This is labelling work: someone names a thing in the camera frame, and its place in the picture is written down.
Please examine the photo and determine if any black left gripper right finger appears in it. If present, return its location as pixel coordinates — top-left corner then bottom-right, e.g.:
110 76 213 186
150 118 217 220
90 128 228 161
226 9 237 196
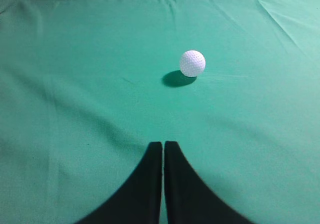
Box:
164 141 252 223

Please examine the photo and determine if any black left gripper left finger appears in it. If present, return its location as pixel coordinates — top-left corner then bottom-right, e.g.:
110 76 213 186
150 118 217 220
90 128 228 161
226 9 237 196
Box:
77 142 163 224

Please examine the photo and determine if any white dimpled golf ball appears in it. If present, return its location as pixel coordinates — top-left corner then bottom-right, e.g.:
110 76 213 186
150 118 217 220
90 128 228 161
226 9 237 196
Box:
179 50 206 78

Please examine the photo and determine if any green cloth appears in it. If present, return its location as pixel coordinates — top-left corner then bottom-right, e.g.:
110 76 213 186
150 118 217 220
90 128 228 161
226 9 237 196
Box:
0 0 320 223

